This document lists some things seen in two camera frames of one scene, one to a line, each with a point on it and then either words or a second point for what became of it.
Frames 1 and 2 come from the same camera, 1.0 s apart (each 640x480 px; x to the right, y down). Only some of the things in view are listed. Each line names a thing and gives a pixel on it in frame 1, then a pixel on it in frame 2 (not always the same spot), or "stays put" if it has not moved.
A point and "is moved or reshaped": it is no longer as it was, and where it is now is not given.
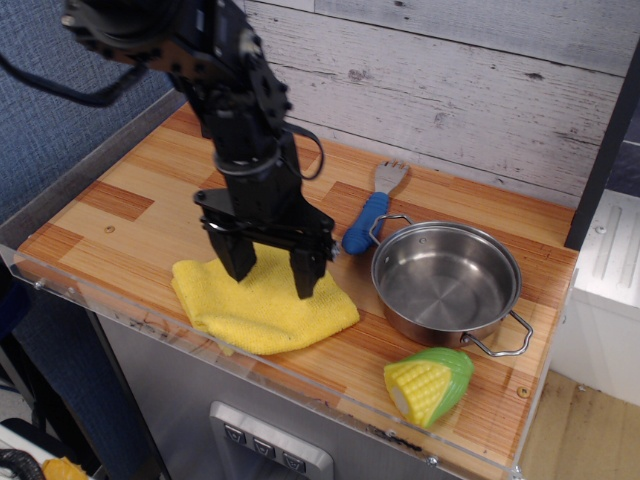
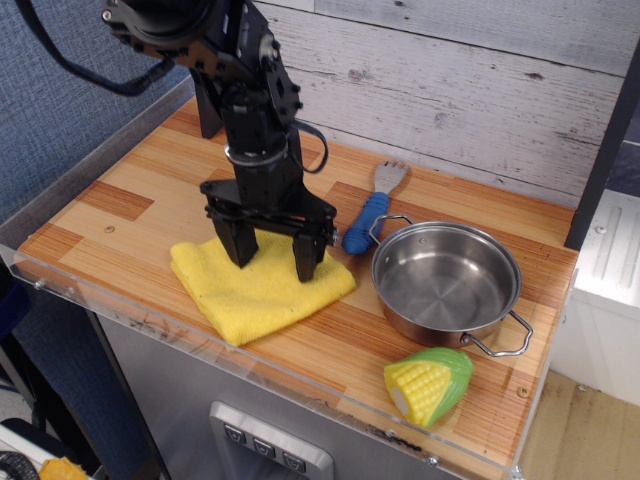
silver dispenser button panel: (247, 447) stays put
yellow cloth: (263, 312) is moved or reshaped
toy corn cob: (427, 384) stays put
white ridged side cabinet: (597, 342) stays put
